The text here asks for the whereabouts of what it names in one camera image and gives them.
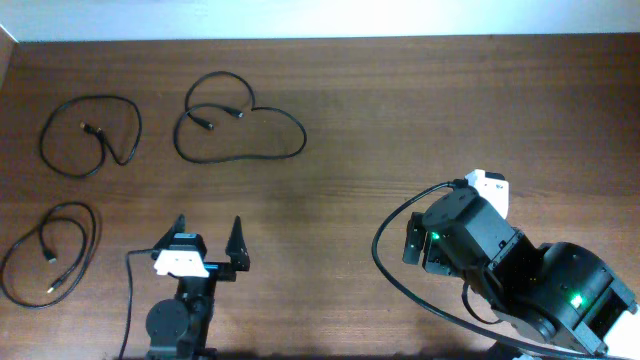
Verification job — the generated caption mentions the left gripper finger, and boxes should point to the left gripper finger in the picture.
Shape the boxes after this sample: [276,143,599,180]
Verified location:
[153,214,186,250]
[225,216,250,271]

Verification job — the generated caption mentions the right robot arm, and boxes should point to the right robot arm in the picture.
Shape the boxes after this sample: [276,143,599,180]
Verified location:
[403,187,638,355]

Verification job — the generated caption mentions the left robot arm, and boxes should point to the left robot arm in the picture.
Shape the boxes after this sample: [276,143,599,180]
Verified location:
[145,215,250,360]

